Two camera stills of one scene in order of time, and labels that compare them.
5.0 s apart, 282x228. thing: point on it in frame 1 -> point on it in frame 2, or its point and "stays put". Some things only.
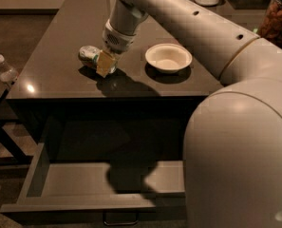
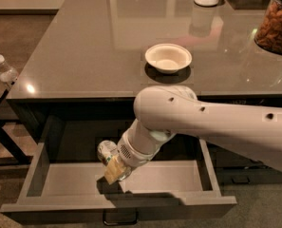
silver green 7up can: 88,55 -> 104,149
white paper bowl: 168,57 stays put
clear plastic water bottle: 6,73 stays put
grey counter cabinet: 148,98 stays put
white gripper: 117,39 -> 130,154
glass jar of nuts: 276,22 stays put
